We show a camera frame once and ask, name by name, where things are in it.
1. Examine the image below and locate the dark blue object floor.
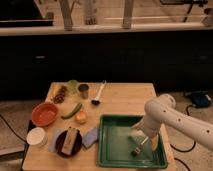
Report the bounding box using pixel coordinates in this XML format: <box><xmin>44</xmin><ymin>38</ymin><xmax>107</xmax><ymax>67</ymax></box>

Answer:
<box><xmin>190</xmin><ymin>92</ymin><xmax>212</xmax><ymax>108</ymax></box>

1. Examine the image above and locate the green plastic tray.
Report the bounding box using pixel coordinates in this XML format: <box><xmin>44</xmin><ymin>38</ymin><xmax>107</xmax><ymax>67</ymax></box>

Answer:
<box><xmin>97</xmin><ymin>114</ymin><xmax>168</xmax><ymax>169</ymax></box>

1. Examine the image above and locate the black cable floor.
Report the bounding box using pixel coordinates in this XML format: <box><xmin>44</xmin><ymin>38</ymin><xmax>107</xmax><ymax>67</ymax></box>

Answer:
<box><xmin>0</xmin><ymin>114</ymin><xmax>28</xmax><ymax>144</ymax></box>
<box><xmin>169</xmin><ymin>139</ymin><xmax>197</xmax><ymax>171</ymax></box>

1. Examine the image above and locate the orange bowl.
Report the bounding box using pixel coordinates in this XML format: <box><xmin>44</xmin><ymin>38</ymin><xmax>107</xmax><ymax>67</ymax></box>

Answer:
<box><xmin>31</xmin><ymin>102</ymin><xmax>58</xmax><ymax>127</ymax></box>

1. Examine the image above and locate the bunch of dark grapes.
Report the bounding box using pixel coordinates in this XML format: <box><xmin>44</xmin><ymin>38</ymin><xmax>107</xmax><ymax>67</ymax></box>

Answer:
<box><xmin>53</xmin><ymin>86</ymin><xmax>68</xmax><ymax>104</ymax></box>

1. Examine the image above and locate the black cable right floor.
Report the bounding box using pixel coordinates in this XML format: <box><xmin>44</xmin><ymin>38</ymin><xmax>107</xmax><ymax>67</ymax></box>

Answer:
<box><xmin>169</xmin><ymin>139</ymin><xmax>197</xmax><ymax>171</ymax></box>

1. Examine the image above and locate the black cable left floor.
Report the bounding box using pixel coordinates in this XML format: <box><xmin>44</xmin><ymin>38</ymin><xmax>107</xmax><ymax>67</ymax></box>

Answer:
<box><xmin>0</xmin><ymin>114</ymin><xmax>28</xmax><ymax>144</ymax></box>

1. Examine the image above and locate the green cup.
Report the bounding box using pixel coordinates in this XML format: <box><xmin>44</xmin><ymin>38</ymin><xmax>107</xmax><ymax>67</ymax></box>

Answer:
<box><xmin>67</xmin><ymin>80</ymin><xmax>78</xmax><ymax>94</ymax></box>

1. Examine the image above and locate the wooden block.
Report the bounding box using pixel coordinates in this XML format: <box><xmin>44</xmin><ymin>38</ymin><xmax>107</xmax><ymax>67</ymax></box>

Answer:
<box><xmin>62</xmin><ymin>127</ymin><xmax>78</xmax><ymax>155</ymax></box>

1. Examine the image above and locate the green cucumber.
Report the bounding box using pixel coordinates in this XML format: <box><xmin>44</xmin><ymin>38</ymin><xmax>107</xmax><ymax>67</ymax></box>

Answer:
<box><xmin>61</xmin><ymin>103</ymin><xmax>83</xmax><ymax>119</ymax></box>

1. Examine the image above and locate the light blue cloth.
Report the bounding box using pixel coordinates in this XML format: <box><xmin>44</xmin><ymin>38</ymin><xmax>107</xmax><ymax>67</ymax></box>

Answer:
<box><xmin>48</xmin><ymin>129</ymin><xmax>64</xmax><ymax>153</ymax></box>

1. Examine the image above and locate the yellow onion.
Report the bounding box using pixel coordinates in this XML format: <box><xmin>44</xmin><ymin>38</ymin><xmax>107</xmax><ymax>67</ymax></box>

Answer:
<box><xmin>75</xmin><ymin>111</ymin><xmax>87</xmax><ymax>124</ymax></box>

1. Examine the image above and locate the dark round plate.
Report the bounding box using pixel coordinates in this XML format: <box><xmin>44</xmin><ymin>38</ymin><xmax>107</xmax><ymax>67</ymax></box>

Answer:
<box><xmin>55</xmin><ymin>131</ymin><xmax>82</xmax><ymax>158</ymax></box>

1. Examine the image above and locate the metal cup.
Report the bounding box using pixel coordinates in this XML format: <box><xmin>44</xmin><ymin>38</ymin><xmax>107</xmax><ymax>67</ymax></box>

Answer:
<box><xmin>78</xmin><ymin>84</ymin><xmax>89</xmax><ymax>99</ymax></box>

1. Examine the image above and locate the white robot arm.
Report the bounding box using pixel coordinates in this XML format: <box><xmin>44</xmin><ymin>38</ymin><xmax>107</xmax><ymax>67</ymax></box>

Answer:
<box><xmin>132</xmin><ymin>94</ymin><xmax>213</xmax><ymax>151</ymax></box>

